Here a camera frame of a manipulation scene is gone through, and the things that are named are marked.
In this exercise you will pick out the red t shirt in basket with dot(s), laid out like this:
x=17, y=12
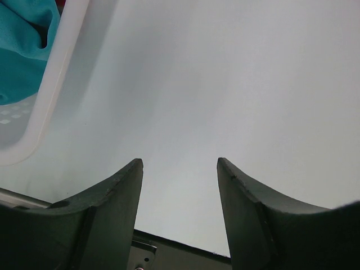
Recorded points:
x=60, y=2

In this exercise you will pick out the aluminium frame rail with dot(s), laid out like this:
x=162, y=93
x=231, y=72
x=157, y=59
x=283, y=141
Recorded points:
x=12, y=199

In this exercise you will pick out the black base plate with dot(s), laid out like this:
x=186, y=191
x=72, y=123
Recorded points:
x=154, y=252

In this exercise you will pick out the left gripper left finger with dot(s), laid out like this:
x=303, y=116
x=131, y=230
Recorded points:
x=90, y=230

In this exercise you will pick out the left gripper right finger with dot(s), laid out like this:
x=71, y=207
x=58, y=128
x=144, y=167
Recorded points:
x=269, y=230

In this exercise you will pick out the white plastic basket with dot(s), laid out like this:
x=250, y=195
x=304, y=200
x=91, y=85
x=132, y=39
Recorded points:
x=81, y=29

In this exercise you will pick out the teal t shirt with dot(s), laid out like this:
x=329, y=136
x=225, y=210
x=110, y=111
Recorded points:
x=28, y=30

